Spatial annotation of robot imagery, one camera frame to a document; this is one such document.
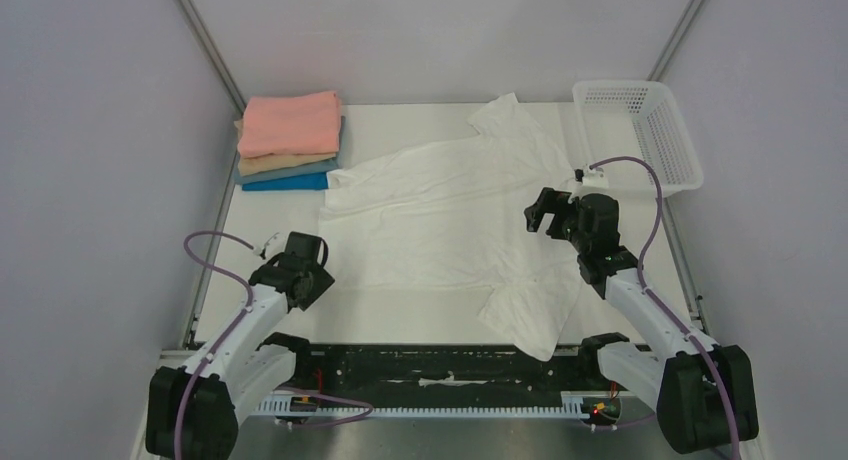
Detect white t shirt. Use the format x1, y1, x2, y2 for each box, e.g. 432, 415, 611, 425
318, 93, 582, 361

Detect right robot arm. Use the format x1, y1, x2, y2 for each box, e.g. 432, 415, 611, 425
524, 187, 760, 454

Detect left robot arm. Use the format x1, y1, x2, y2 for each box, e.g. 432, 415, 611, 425
144, 232, 335, 459

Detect blue folded t shirt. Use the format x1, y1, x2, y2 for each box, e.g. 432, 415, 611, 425
241, 173, 329, 192

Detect white plastic basket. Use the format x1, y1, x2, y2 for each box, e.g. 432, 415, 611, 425
572, 80, 704, 197

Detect beige folded t shirt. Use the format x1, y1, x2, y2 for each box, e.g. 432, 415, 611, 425
237, 152, 337, 176

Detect pink folded t shirt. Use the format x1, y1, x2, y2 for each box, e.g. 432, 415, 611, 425
237, 91, 341, 158

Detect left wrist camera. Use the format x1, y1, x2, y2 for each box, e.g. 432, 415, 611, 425
253, 232, 285, 260

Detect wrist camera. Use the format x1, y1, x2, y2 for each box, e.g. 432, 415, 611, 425
572, 167, 609, 197
253, 232, 285, 260

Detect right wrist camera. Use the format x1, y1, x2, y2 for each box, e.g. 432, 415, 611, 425
572, 167, 609, 197

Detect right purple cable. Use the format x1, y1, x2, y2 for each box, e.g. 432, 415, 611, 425
586, 156, 743, 460

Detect purple cable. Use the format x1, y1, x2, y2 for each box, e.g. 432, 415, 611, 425
586, 156, 743, 460
172, 230, 376, 460

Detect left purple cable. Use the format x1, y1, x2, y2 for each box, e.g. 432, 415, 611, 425
172, 230, 376, 460

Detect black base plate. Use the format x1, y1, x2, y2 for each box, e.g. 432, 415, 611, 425
287, 343, 610, 408

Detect white cable duct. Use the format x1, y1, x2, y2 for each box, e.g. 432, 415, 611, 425
252, 392, 622, 421

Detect aluminium frame rails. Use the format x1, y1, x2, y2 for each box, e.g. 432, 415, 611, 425
132, 307, 763, 460

